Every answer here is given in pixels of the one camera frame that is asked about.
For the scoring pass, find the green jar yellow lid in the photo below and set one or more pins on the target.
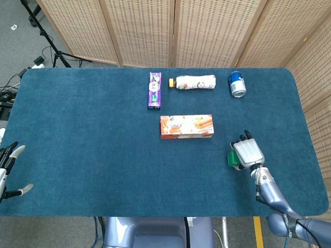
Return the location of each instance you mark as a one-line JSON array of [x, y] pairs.
[[232, 160]]

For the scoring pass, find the purple toothpaste box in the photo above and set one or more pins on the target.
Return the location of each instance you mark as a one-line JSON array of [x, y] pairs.
[[154, 90]]

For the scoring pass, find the white power strip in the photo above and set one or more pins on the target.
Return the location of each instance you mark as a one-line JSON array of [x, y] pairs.
[[38, 65]]

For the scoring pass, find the white paper scrap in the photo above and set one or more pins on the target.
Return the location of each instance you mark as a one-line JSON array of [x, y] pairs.
[[14, 27]]

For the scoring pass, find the blue velvet tablecloth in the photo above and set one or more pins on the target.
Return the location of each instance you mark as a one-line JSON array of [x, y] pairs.
[[90, 142]]

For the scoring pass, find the metal table leg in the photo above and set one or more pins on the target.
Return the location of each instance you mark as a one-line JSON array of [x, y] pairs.
[[225, 232]]

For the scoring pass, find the wooden woven folding screen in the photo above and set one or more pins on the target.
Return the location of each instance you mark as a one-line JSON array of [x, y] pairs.
[[144, 31]]

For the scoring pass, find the blue-grey robot torso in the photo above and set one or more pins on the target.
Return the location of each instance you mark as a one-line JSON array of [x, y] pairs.
[[157, 232]]

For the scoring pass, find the blue white drink can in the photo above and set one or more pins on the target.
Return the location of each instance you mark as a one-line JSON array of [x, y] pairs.
[[236, 82]]

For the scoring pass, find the white bottle yellow cap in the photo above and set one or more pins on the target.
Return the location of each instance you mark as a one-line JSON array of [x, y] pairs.
[[196, 82]]

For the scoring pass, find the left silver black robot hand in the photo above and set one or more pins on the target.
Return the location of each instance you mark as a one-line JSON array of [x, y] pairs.
[[3, 178]]

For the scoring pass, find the orange biscuit box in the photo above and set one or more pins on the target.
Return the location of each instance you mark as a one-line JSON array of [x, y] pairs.
[[186, 126]]

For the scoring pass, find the black tripod stand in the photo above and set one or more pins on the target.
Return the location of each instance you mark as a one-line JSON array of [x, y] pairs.
[[58, 55]]

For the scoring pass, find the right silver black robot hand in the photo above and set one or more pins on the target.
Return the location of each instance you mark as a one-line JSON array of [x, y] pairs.
[[248, 152]]

